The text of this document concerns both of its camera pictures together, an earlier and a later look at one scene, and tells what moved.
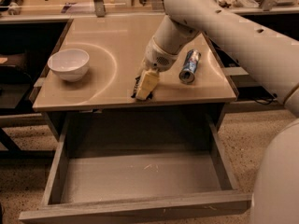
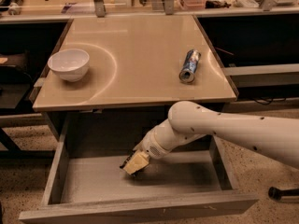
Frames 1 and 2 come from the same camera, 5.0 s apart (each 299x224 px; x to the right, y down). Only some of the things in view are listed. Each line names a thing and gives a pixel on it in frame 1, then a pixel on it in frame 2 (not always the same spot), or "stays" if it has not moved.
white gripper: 156,58 to 151,147
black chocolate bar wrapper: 149,96 to 136,174
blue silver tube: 192,61 stays
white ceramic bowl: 69,64 stays
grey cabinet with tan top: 87,88 stays
